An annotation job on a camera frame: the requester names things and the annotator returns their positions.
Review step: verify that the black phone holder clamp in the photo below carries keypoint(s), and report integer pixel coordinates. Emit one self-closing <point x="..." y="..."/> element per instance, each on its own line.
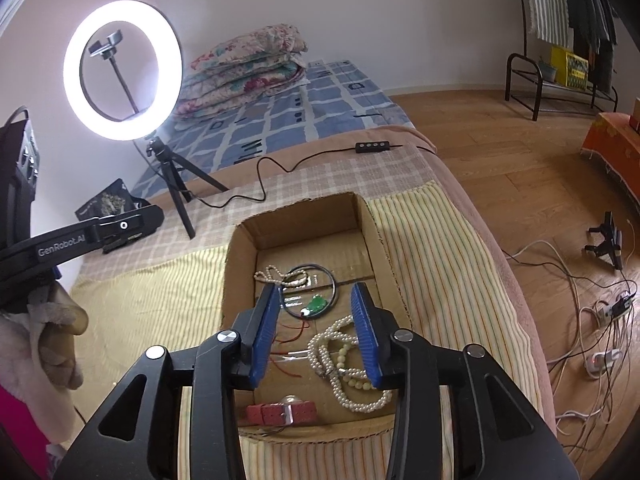
<point x="107" y="45"/>

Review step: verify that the small black floor stand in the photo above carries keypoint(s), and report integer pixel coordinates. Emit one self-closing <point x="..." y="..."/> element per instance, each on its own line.
<point x="606" y="245"/>

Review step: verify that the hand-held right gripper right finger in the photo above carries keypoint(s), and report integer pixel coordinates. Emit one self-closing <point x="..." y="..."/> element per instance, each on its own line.
<point x="365" y="340"/>

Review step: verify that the black clothes rack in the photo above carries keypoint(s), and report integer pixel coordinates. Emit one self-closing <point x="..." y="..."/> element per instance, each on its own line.
<point x="520" y="80"/>

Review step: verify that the small green pot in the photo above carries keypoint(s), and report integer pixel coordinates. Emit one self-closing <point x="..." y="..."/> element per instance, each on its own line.
<point x="548" y="70"/>

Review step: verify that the white power strip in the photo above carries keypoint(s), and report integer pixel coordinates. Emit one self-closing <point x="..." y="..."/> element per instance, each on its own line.
<point x="617" y="307"/>

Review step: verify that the brown cardboard carton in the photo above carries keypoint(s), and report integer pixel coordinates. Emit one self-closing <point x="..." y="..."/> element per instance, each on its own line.
<point x="635" y="124"/>

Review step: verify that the black snack bag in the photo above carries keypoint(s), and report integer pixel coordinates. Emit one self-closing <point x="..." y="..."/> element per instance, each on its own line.
<point x="107" y="200"/>

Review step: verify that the black tripod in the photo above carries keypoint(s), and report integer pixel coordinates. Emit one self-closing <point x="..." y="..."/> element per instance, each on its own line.
<point x="175" y="185"/>

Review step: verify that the brown leather watch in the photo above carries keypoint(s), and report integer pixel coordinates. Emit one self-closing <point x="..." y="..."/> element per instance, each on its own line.
<point x="265" y="414"/>

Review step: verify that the folded floral quilt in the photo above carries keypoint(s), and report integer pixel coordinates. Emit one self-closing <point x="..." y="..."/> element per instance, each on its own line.
<point x="250" y="70"/>

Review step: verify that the orange cloth covered table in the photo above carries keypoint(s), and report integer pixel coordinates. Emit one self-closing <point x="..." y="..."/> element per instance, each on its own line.
<point x="610" y="150"/>

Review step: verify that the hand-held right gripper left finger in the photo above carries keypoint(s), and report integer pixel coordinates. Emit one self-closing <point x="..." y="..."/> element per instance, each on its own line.
<point x="267" y="330"/>

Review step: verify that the blue patterned bedsheet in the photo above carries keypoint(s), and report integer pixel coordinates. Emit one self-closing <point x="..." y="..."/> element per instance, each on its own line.
<point x="310" y="110"/>

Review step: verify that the dark hanging clothes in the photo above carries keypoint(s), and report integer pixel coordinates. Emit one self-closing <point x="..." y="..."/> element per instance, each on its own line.
<point x="592" y="10"/>

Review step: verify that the person's left hand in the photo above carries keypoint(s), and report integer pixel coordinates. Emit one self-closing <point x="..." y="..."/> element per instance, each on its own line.
<point x="45" y="350"/>

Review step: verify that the black bangle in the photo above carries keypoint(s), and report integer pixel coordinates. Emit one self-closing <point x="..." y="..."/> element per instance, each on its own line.
<point x="333" y="285"/>

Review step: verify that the striped towel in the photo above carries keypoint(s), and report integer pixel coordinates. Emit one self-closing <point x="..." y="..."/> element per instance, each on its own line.
<point x="545" y="5"/>

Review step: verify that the cardboard box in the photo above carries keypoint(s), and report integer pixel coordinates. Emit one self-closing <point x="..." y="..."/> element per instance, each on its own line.
<point x="240" y="260"/>

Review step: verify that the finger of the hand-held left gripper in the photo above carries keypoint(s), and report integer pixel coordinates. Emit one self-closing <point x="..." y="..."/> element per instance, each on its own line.
<point x="132" y="222"/>

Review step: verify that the yellow box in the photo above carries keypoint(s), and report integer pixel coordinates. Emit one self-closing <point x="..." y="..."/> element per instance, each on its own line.
<point x="570" y="70"/>

